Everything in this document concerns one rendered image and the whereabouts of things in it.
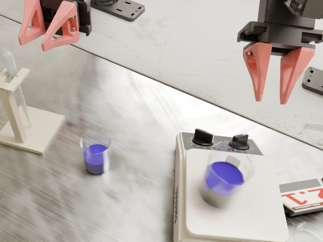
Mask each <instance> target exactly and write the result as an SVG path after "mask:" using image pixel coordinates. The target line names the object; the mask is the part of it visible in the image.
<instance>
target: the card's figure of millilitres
mask: <svg viewBox="0 0 323 242"><path fill-rule="evenodd" d="M281 198H282V200H283V201H284V202H286V203H287V204H289V205H290V206H292V207H297V206H304V205H309V204H315V203H319V202H323V187H322V188H316V189H310V190H304V191H299V192H293V193H288V194H281Z"/></svg>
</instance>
